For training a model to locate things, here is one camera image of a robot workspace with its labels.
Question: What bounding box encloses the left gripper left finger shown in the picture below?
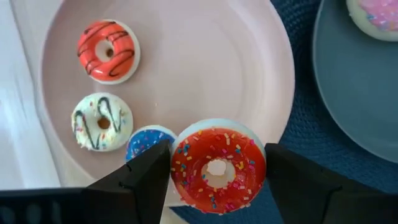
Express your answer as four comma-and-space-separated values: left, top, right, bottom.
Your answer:
83, 139, 172, 224

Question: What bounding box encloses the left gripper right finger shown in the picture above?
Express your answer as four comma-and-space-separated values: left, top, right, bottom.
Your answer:
264, 143, 346, 224

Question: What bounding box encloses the small blue sprinkled donut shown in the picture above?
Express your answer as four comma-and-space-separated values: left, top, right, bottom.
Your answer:
125, 124, 178, 162

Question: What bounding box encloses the small red sprinkled donut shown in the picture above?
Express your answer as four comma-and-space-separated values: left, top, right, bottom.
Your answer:
170, 118, 267, 216

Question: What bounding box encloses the small white chocolate-drizzled donut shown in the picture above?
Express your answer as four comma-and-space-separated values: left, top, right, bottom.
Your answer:
70, 91, 134, 152

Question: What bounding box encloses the small red chocolate-striped donut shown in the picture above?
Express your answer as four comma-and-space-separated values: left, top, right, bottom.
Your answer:
76, 19, 141, 85

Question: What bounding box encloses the large pink frosted donut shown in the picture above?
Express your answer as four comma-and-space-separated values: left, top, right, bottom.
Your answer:
346, 0, 398, 42

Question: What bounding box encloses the dark round woven placemat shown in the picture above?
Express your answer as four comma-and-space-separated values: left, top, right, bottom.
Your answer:
169, 0, 398, 224

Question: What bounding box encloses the grey plate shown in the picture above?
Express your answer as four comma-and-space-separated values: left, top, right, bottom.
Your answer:
312, 0, 398, 164

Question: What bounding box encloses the pink plate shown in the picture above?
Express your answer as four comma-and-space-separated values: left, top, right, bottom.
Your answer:
33, 0, 296, 224

